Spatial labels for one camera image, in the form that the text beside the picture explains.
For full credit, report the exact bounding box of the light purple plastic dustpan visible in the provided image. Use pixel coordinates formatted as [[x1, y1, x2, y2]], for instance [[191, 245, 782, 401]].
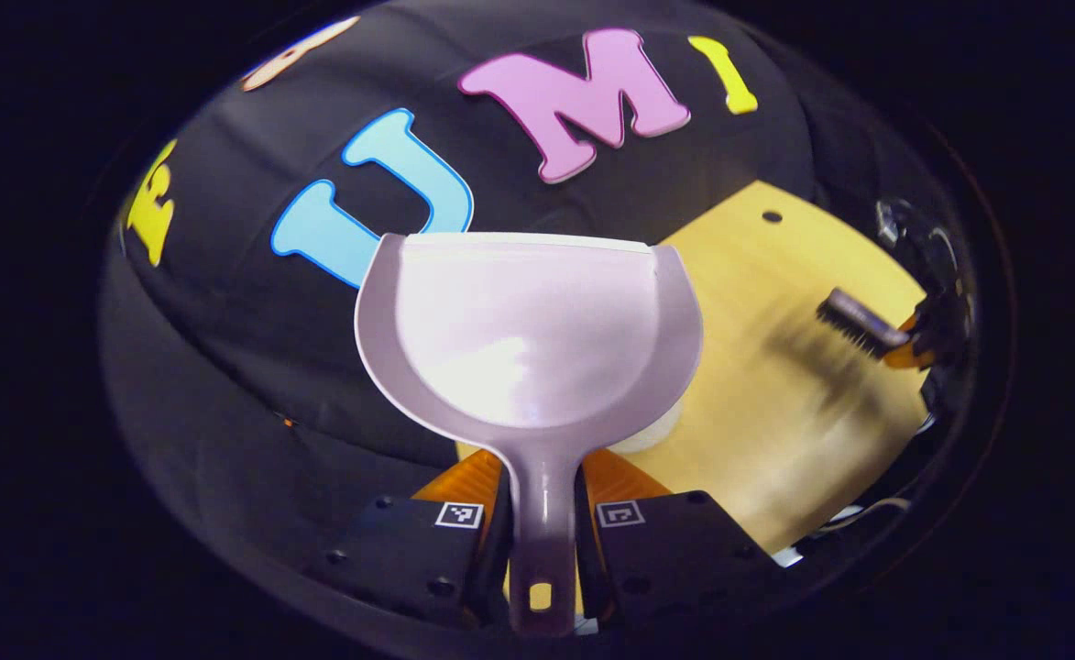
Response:
[[354, 231, 706, 639]]

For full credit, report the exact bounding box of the yellow wooden desktop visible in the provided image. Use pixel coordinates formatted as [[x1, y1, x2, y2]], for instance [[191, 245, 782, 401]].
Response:
[[455, 180, 934, 556]]

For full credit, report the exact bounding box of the small light purple broom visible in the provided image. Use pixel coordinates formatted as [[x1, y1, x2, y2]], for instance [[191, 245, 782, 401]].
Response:
[[816, 287, 912, 360]]

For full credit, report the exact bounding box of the silver gripper cable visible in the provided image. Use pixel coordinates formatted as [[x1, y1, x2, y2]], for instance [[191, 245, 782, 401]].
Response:
[[812, 498, 914, 534]]

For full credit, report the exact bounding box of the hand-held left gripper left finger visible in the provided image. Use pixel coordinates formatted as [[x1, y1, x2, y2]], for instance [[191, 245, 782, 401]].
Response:
[[322, 449, 512, 633]]

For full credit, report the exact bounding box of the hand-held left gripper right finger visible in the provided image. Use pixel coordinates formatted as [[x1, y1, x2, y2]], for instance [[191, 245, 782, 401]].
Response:
[[576, 449, 778, 633]]

